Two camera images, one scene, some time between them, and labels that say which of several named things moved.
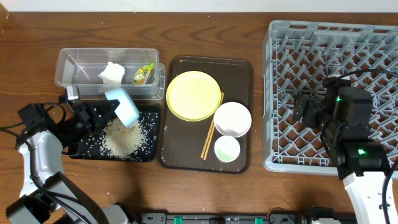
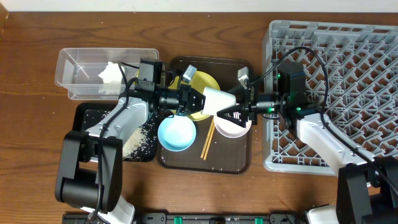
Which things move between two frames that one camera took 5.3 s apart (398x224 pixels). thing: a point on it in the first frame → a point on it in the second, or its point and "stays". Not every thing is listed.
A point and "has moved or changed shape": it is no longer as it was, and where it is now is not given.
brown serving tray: (182, 142) stays
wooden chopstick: (214, 126) → (207, 138)
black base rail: (180, 218) stays
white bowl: (232, 119) stays
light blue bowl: (127, 111) has moved or changed shape
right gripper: (304, 109) → (251, 106)
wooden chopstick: (212, 124) → (212, 129)
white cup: (227, 149) → (216, 99)
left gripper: (86, 112) → (188, 97)
